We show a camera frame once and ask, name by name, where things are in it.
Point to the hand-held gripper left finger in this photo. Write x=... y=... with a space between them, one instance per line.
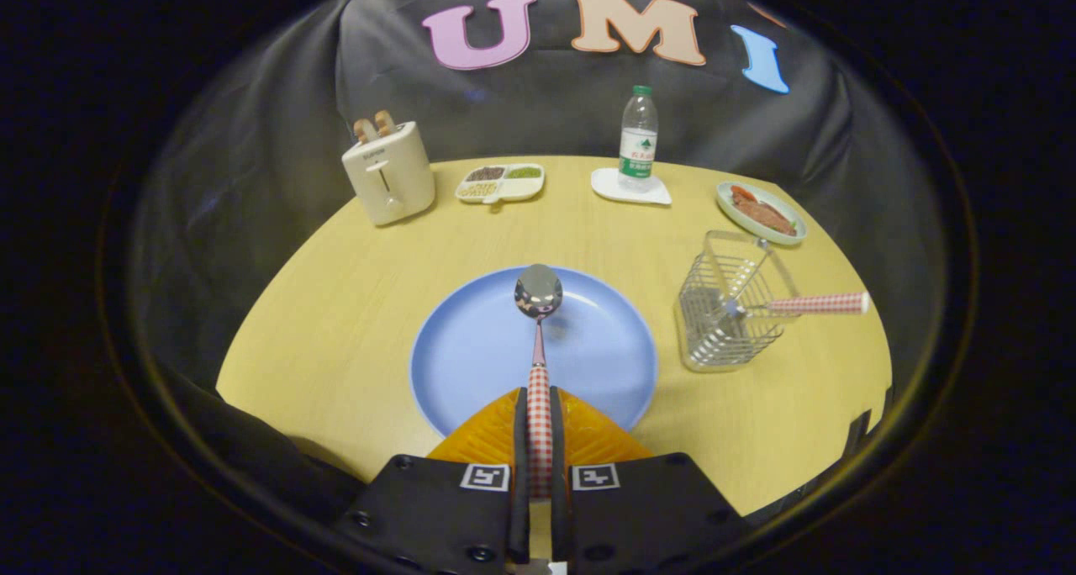
x=437 y=516

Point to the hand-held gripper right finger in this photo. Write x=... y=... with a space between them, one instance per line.
x=647 y=516

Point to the blue round plate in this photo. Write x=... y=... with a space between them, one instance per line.
x=471 y=356

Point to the clear cutlery holder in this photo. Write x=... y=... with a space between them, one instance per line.
x=714 y=340

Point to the pale green plate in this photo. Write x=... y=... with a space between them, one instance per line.
x=733 y=209

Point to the sliced meat with vegetables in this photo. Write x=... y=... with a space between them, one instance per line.
x=763 y=213

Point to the white square coaster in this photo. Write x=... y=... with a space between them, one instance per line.
x=607 y=187

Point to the white divided snack dish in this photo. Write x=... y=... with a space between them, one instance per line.
x=521 y=188

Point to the cream toaster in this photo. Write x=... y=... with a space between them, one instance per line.
x=391 y=180

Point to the clear water bottle green cap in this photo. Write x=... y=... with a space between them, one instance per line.
x=638 y=150

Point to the toasted bread slice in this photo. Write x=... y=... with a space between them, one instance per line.
x=366 y=131
x=385 y=123

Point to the black backdrop cloth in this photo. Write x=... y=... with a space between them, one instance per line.
x=841 y=155

